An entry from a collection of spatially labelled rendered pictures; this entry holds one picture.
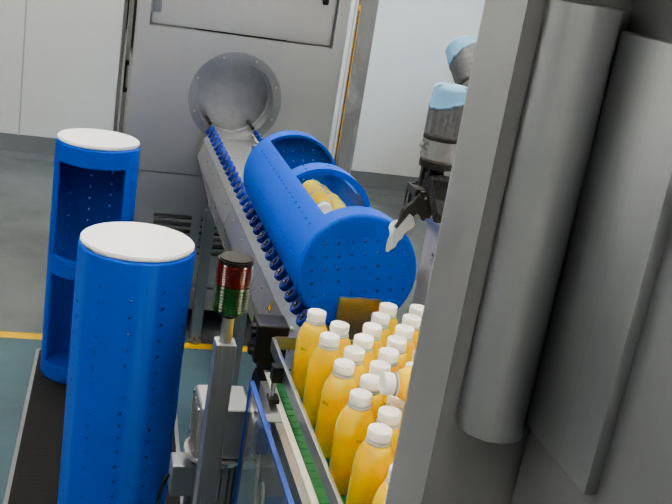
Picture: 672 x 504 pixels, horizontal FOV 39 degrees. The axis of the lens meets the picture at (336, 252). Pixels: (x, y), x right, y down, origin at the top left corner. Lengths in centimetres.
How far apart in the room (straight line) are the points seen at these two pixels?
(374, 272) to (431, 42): 533
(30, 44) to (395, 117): 271
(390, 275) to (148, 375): 65
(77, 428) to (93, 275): 41
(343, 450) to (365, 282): 64
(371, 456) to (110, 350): 99
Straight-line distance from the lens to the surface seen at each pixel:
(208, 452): 181
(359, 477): 156
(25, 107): 724
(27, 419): 339
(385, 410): 161
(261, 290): 262
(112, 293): 231
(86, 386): 244
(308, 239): 215
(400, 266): 222
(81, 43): 713
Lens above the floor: 180
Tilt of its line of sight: 18 degrees down
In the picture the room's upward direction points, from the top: 9 degrees clockwise
